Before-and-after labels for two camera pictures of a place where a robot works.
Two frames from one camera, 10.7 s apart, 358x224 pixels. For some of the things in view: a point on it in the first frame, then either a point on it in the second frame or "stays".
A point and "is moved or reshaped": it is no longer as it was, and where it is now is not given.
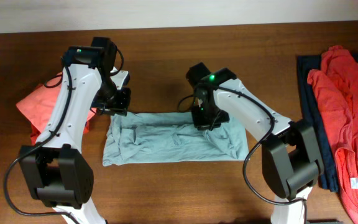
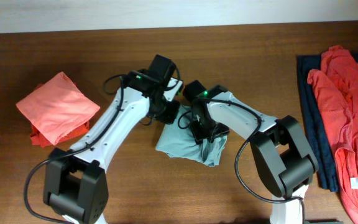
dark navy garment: x=312 y=116 stays
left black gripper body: x=110 y=99 -> x=166 y=111
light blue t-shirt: x=132 y=137 is moved or reshaped
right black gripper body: x=207 y=115 -> x=208 y=128
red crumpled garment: x=350 y=105 stays
